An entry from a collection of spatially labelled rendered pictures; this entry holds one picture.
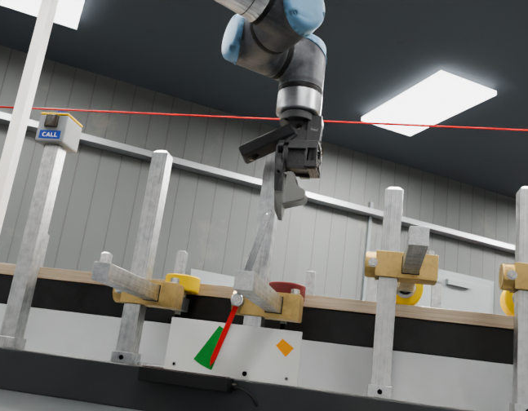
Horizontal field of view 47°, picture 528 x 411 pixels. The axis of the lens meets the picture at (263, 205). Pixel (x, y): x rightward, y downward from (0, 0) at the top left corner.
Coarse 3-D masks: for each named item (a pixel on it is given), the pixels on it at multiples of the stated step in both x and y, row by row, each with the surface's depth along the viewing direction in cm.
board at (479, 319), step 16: (0, 272) 153; (48, 272) 150; (64, 272) 149; (80, 272) 149; (208, 288) 142; (224, 288) 141; (304, 304) 137; (320, 304) 136; (336, 304) 135; (352, 304) 135; (368, 304) 134; (400, 304) 133; (432, 320) 132; (448, 320) 130; (464, 320) 130; (480, 320) 129; (496, 320) 129; (512, 320) 128
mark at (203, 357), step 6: (216, 330) 117; (222, 330) 116; (216, 336) 116; (210, 342) 116; (216, 342) 116; (204, 348) 116; (210, 348) 116; (198, 354) 116; (204, 354) 116; (210, 354) 116; (198, 360) 116; (204, 360) 115; (210, 360) 115; (204, 366) 115; (210, 366) 115
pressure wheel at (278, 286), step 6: (270, 282) 129; (276, 282) 127; (282, 282) 127; (288, 282) 127; (276, 288) 127; (282, 288) 126; (288, 288) 126; (294, 288) 127; (300, 288) 127; (282, 324) 128
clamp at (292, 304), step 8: (288, 296) 116; (296, 296) 116; (232, 304) 118; (248, 304) 117; (288, 304) 116; (296, 304) 115; (240, 312) 117; (248, 312) 116; (256, 312) 116; (264, 312) 116; (272, 312) 116; (288, 312) 115; (296, 312) 115; (288, 320) 118; (296, 320) 115
